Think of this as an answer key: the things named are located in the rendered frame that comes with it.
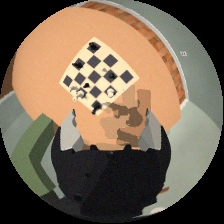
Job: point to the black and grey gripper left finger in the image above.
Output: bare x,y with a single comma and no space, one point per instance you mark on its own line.
67,141

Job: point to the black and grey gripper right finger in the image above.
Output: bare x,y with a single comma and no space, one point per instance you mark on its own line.
154,141

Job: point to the chessboard with pieces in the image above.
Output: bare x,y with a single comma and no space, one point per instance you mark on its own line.
99,81

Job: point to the black chess piece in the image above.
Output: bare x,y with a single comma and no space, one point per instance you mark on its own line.
96,105
78,65
92,46

